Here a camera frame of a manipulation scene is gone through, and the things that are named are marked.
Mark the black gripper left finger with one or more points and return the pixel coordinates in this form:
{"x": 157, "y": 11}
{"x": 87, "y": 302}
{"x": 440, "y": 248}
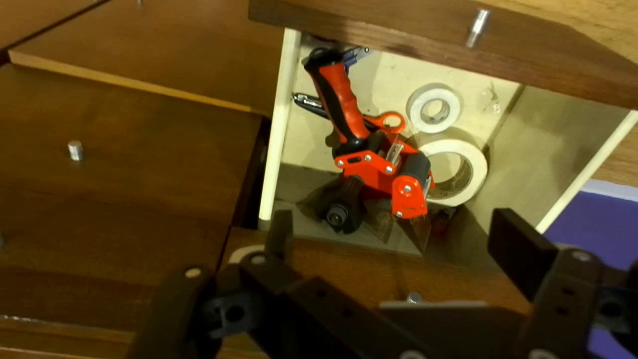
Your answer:
{"x": 282, "y": 312}

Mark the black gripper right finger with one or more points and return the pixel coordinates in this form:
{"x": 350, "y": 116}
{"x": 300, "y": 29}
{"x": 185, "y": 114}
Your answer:
{"x": 569, "y": 290}

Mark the large white tape roll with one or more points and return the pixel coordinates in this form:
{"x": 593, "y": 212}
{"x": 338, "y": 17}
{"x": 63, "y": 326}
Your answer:
{"x": 460, "y": 168}

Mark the red black tape dispenser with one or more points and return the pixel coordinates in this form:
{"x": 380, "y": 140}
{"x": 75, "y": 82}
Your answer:
{"x": 376, "y": 160}

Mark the open wooden drawer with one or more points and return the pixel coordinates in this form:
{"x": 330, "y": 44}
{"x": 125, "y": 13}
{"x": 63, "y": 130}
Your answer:
{"x": 541, "y": 100}

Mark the small white tape roll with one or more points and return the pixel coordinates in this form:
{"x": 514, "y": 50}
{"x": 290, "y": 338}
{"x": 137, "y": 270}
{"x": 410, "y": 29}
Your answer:
{"x": 434, "y": 108}

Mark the brown wooden cabinet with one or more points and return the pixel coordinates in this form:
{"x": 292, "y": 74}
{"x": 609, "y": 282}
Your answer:
{"x": 147, "y": 136}

